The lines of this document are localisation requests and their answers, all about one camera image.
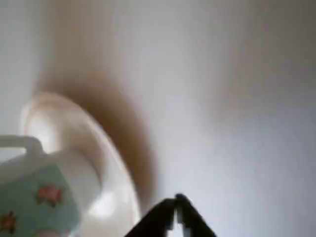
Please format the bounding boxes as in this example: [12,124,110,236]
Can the white ceramic mug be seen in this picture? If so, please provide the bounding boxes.
[0,135,103,237]

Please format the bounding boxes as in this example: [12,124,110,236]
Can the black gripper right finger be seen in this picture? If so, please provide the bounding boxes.
[175,194,218,237]

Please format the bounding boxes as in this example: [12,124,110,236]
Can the white saucer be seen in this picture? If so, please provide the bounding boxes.
[20,92,142,237]

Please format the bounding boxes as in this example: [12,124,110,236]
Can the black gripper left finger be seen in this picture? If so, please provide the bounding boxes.
[125,198,176,237]

